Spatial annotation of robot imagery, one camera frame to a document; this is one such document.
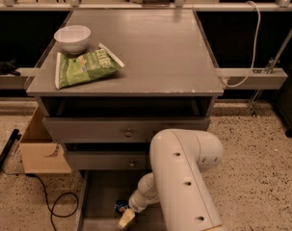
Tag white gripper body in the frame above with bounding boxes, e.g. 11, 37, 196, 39
128, 191, 151, 213

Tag black object on rail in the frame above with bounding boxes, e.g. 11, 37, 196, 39
0, 61, 21, 76

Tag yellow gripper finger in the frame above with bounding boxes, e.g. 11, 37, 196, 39
118, 209, 136, 229

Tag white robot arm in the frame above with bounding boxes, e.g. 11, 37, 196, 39
118, 129, 226, 231

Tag white ceramic bowl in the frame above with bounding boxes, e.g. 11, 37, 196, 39
54, 25, 91, 55

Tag blue pepsi can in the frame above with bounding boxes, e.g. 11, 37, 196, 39
115, 200, 129, 214

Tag grey metal rail frame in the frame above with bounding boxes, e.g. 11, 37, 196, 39
0, 0, 292, 91

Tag grey drawer cabinet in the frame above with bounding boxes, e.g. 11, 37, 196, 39
25, 9, 225, 231

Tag bottom grey open drawer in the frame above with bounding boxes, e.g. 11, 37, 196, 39
74, 170, 167, 231

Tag black metal stand leg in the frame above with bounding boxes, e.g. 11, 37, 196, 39
0, 129, 20, 169

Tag white hanging cable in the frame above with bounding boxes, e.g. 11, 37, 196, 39
221, 0, 262, 89

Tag green chip bag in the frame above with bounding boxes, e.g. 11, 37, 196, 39
55, 43, 124, 90

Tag middle grey drawer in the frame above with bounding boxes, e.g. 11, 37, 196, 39
66, 151, 150, 170

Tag cardboard box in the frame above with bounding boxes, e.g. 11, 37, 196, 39
19, 108, 71, 174

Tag top grey drawer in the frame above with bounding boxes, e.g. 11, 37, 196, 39
42, 117, 209, 143

